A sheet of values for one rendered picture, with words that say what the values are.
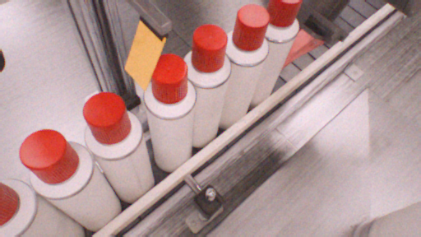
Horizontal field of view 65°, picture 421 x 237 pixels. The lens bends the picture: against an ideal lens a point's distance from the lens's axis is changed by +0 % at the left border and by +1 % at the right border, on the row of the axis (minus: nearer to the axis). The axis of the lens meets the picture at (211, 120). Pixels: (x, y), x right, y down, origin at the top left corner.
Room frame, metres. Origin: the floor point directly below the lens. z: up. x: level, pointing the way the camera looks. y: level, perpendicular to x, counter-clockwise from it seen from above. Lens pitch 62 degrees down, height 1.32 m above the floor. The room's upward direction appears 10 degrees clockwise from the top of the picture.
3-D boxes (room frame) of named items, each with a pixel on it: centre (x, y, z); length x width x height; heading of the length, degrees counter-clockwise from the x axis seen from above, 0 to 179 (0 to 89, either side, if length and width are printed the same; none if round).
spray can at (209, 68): (0.21, 0.02, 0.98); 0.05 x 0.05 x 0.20
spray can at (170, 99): (0.17, 0.04, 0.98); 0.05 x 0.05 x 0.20
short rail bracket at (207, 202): (0.11, -0.01, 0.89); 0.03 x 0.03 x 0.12; 51
